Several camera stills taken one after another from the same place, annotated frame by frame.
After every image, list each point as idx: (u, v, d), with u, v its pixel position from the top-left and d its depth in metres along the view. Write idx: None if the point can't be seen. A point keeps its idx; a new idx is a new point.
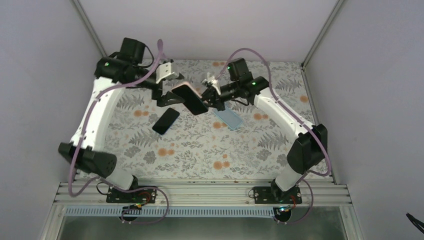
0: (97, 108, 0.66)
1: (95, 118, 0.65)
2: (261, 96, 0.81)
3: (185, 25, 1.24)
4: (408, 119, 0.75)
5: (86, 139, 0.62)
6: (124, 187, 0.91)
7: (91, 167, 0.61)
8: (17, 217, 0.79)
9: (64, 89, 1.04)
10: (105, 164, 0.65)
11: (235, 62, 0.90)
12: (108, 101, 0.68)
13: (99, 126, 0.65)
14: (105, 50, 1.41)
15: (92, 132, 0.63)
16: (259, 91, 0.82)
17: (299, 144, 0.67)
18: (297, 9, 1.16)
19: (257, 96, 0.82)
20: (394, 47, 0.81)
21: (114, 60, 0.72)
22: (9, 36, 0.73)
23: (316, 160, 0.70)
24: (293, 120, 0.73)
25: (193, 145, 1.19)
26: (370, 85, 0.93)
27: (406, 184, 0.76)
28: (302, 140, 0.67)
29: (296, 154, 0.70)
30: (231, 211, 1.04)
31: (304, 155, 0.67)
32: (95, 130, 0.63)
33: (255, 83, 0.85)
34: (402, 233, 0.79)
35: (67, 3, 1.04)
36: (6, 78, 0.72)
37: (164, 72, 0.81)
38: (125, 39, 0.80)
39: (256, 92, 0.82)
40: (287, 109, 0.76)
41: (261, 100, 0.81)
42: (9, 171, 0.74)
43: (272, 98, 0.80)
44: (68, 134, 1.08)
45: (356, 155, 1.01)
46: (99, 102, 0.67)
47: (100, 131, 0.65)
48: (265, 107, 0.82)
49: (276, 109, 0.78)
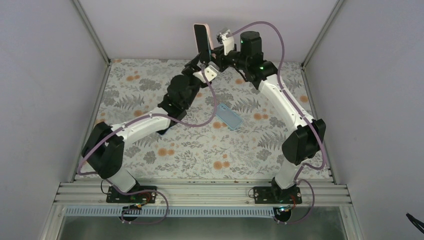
0: (145, 120, 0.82)
1: (140, 123, 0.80)
2: (266, 82, 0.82)
3: (186, 24, 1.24)
4: (409, 119, 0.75)
5: (123, 131, 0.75)
6: (123, 189, 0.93)
7: (105, 157, 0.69)
8: (17, 217, 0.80)
9: (64, 89, 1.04)
10: (112, 164, 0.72)
11: (251, 40, 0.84)
12: (155, 122, 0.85)
13: (137, 130, 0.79)
14: (105, 50, 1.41)
15: (131, 130, 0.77)
16: (266, 78, 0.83)
17: (295, 135, 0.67)
18: (298, 8, 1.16)
19: (263, 82, 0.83)
20: (394, 47, 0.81)
21: (168, 107, 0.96)
22: (9, 36, 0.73)
23: (309, 152, 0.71)
24: (294, 112, 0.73)
25: (193, 145, 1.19)
26: (370, 85, 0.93)
27: (406, 184, 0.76)
28: (300, 132, 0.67)
29: (291, 143, 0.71)
30: (231, 211, 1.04)
31: (299, 146, 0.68)
32: (134, 131, 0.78)
33: (262, 68, 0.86)
34: (403, 233, 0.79)
35: (67, 2, 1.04)
36: (6, 79, 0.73)
37: (209, 75, 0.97)
38: (172, 83, 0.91)
39: (263, 78, 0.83)
40: (290, 100, 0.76)
41: (267, 86, 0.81)
42: (9, 171, 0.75)
43: (277, 87, 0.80)
44: (68, 133, 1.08)
45: (357, 156, 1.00)
46: (150, 117, 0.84)
47: (135, 137, 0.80)
48: (270, 94, 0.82)
49: (280, 97, 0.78)
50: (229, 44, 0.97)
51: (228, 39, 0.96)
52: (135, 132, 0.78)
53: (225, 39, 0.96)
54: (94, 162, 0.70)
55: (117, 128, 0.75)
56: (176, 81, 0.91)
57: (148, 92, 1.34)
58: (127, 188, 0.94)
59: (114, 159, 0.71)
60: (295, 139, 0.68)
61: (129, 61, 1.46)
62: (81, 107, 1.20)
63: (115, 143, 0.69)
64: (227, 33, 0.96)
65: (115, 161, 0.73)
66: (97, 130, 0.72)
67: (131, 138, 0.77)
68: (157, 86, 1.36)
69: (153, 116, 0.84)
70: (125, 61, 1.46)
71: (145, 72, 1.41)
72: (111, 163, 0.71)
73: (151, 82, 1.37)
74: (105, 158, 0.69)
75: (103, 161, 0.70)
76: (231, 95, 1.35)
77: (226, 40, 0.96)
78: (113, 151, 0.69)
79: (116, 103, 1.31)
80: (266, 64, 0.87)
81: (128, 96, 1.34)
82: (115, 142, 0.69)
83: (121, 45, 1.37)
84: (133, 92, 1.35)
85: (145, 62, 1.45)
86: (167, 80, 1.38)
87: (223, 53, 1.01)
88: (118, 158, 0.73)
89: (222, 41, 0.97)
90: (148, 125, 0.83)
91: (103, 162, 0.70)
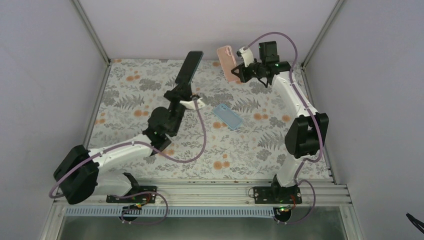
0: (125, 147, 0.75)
1: (118, 151, 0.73)
2: (278, 77, 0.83)
3: (186, 25, 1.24)
4: (409, 119, 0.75)
5: (100, 157, 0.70)
6: (119, 194, 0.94)
7: (75, 184, 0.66)
8: (17, 217, 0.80)
9: (64, 89, 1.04)
10: (82, 192, 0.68)
11: (266, 43, 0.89)
12: (137, 151, 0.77)
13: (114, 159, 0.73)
14: (105, 50, 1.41)
15: (108, 157, 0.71)
16: (279, 73, 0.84)
17: (296, 123, 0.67)
18: (298, 9, 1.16)
19: (275, 76, 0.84)
20: (394, 47, 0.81)
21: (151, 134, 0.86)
22: (9, 36, 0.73)
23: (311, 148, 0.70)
24: (299, 103, 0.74)
25: (193, 145, 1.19)
26: (370, 85, 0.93)
27: (406, 184, 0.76)
28: (301, 120, 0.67)
29: (292, 133, 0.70)
30: (231, 211, 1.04)
31: (299, 136, 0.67)
32: (112, 157, 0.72)
33: (278, 65, 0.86)
34: (403, 233, 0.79)
35: (67, 3, 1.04)
36: (6, 79, 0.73)
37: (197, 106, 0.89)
38: (153, 111, 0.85)
39: (276, 73, 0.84)
40: (297, 92, 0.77)
41: (278, 79, 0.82)
42: (9, 171, 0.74)
43: (287, 81, 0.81)
44: (67, 133, 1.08)
45: (357, 156, 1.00)
46: (132, 145, 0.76)
47: (110, 164, 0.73)
48: (281, 88, 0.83)
49: (288, 90, 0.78)
50: (248, 57, 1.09)
51: (246, 51, 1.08)
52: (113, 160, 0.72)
53: (243, 52, 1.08)
54: (65, 186, 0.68)
55: (94, 153, 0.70)
56: (156, 112, 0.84)
57: (148, 92, 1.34)
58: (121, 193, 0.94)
59: (83, 187, 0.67)
60: (295, 128, 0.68)
61: (129, 61, 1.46)
62: (81, 107, 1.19)
63: (88, 170, 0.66)
64: (244, 46, 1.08)
65: (86, 189, 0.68)
66: (75, 153, 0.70)
67: (107, 165, 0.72)
68: (157, 86, 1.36)
69: (135, 144, 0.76)
70: (125, 61, 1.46)
71: (145, 72, 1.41)
72: (81, 190, 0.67)
73: (151, 82, 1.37)
74: (75, 184, 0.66)
75: (73, 189, 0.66)
76: (231, 95, 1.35)
77: (244, 53, 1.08)
78: (85, 177, 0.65)
79: (116, 103, 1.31)
80: (281, 62, 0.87)
81: (128, 96, 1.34)
82: (90, 169, 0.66)
83: (120, 45, 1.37)
84: (133, 92, 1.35)
85: (145, 62, 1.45)
86: (167, 81, 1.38)
87: (244, 66, 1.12)
88: (90, 186, 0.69)
89: (240, 54, 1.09)
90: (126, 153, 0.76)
91: (72, 189, 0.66)
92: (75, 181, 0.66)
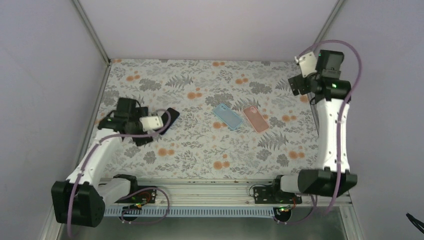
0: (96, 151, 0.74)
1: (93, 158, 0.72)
2: (329, 104, 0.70)
3: (186, 25, 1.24)
4: (409, 119, 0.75)
5: (83, 175, 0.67)
6: (124, 193, 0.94)
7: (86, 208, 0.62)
8: (17, 217, 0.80)
9: (64, 89, 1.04)
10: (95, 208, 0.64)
11: (331, 53, 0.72)
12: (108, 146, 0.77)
13: (96, 166, 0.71)
14: (105, 50, 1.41)
15: (90, 169, 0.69)
16: (331, 99, 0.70)
17: (317, 175, 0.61)
18: (298, 10, 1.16)
19: (325, 101, 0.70)
20: (395, 48, 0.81)
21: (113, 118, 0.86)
22: (10, 37, 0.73)
23: (325, 192, 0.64)
24: (333, 150, 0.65)
25: (193, 145, 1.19)
26: (370, 85, 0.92)
27: (407, 183, 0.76)
28: (324, 176, 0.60)
29: (308, 178, 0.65)
30: (231, 211, 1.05)
31: (314, 185, 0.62)
32: (93, 168, 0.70)
33: (336, 85, 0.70)
34: (403, 233, 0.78)
35: (67, 4, 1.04)
36: (6, 78, 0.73)
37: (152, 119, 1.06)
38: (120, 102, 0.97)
39: (328, 97, 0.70)
40: (339, 134, 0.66)
41: (326, 107, 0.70)
42: (9, 170, 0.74)
43: (334, 114, 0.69)
44: (66, 133, 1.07)
45: (357, 156, 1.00)
46: (100, 145, 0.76)
47: (98, 169, 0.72)
48: (323, 118, 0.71)
49: (329, 127, 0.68)
50: None
51: None
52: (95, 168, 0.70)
53: None
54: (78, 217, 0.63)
55: (75, 177, 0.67)
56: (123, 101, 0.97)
57: (148, 92, 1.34)
58: (125, 191, 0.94)
59: (95, 206, 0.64)
60: (313, 178, 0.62)
61: (129, 61, 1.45)
62: (80, 107, 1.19)
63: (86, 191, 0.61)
64: None
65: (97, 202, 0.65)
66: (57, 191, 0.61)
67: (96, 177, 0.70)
68: (158, 86, 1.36)
69: (101, 142, 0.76)
70: (125, 61, 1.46)
71: (145, 72, 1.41)
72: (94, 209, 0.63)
73: (151, 82, 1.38)
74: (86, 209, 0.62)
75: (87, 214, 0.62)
76: (231, 95, 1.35)
77: None
78: (89, 203, 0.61)
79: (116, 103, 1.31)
80: (340, 82, 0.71)
81: (128, 96, 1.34)
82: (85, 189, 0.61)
83: (120, 45, 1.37)
84: (134, 92, 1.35)
85: (145, 62, 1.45)
86: (167, 80, 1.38)
87: None
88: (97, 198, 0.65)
89: None
90: (99, 154, 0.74)
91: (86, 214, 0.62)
92: (82, 207, 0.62)
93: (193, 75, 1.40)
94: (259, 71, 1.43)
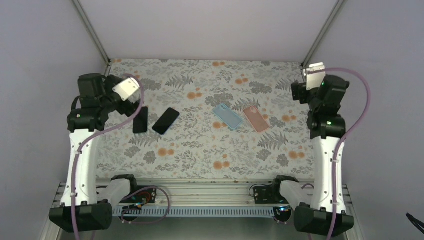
0: (80, 162, 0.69)
1: (81, 171, 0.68)
2: (324, 142, 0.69)
3: (185, 25, 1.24)
4: (408, 118, 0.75)
5: (78, 195, 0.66)
6: (126, 192, 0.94)
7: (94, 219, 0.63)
8: (17, 216, 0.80)
9: (64, 89, 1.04)
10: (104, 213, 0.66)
11: (332, 87, 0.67)
12: (90, 151, 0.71)
13: (88, 178, 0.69)
14: (105, 50, 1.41)
15: (82, 186, 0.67)
16: (326, 137, 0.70)
17: (311, 215, 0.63)
18: (298, 10, 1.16)
19: (320, 138, 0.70)
20: (395, 48, 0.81)
21: (83, 110, 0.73)
22: (10, 37, 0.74)
23: (318, 230, 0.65)
24: (328, 190, 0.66)
25: (193, 145, 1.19)
26: (370, 85, 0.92)
27: (407, 183, 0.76)
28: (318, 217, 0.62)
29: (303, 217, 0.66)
30: (231, 211, 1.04)
31: (309, 227, 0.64)
32: (85, 183, 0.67)
33: (330, 122, 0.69)
34: (403, 233, 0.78)
35: (67, 4, 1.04)
36: (6, 77, 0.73)
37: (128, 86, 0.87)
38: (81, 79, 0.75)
39: (323, 135, 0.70)
40: (334, 176, 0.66)
41: (322, 145, 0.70)
42: (9, 170, 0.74)
43: (330, 152, 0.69)
44: (66, 133, 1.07)
45: (357, 156, 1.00)
46: (81, 154, 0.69)
47: (91, 178, 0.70)
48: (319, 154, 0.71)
49: (326, 168, 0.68)
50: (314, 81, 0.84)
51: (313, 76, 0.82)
52: (88, 182, 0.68)
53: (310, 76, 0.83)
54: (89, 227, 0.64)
55: (69, 199, 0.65)
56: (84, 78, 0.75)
57: (148, 92, 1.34)
58: (126, 191, 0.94)
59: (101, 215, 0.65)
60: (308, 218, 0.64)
61: (129, 61, 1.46)
62: None
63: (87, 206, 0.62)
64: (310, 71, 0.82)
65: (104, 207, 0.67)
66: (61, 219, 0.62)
67: (92, 190, 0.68)
68: (157, 86, 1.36)
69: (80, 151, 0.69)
70: (125, 61, 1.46)
71: (145, 72, 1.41)
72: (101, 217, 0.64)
73: (151, 82, 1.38)
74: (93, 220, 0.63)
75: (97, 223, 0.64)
76: (231, 95, 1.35)
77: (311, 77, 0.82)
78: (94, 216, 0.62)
79: None
80: (336, 120, 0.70)
81: None
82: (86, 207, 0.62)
83: (120, 45, 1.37)
84: None
85: (145, 62, 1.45)
86: (167, 80, 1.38)
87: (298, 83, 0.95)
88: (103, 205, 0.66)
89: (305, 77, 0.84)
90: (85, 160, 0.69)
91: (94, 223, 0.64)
92: (89, 220, 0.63)
93: (193, 75, 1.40)
94: (259, 71, 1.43)
